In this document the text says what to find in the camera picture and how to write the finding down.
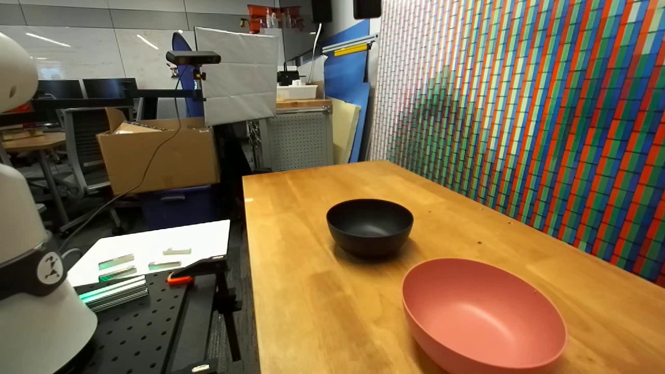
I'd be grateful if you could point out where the blue storage bin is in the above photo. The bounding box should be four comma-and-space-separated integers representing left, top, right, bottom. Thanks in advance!
142, 184, 221, 230

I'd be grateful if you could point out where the white paper sheet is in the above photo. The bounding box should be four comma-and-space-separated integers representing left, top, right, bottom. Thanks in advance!
67, 218, 232, 289

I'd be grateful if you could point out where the green and white tube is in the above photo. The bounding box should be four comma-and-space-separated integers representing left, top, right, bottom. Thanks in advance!
76, 275, 149, 314

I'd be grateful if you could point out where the grey office chair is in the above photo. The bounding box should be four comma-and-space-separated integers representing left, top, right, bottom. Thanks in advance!
60, 107, 114, 198

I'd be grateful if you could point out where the white foam board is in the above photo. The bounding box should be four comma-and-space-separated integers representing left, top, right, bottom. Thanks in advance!
193, 26, 282, 129

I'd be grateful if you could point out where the brown cardboard box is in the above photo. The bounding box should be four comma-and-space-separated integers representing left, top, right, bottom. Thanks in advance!
95, 119, 222, 198

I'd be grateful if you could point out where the black perforated breadboard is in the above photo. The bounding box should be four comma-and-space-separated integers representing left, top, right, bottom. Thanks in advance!
60, 273, 225, 374

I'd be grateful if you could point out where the blue upright panel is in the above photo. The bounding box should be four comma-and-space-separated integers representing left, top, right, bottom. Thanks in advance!
321, 18, 373, 166

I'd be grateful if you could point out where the red rack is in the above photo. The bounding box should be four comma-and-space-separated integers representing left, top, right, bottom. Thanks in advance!
246, 3, 306, 33

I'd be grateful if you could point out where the round wooden table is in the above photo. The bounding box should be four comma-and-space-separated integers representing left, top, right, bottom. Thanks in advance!
0, 130, 69, 156

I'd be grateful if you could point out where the dark computer monitor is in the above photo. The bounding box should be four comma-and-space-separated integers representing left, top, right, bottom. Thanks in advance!
35, 79, 85, 102
80, 77, 140, 102

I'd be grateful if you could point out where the black stereo camera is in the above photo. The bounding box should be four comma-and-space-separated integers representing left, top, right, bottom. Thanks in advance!
165, 47, 222, 68

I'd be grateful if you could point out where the pink plastic bowl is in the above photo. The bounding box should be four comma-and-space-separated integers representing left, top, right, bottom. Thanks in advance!
400, 257, 567, 374

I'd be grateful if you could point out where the black camera stand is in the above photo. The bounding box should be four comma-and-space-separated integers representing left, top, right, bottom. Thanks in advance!
203, 257, 246, 364

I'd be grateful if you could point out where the black bowl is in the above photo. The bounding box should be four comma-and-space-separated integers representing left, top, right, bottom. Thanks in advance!
324, 198, 416, 262

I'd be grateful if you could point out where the black camera cable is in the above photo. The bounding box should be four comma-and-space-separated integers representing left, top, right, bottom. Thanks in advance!
58, 64, 192, 253

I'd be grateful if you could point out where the beige board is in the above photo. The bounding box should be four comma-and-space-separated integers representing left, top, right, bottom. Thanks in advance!
330, 98, 363, 166

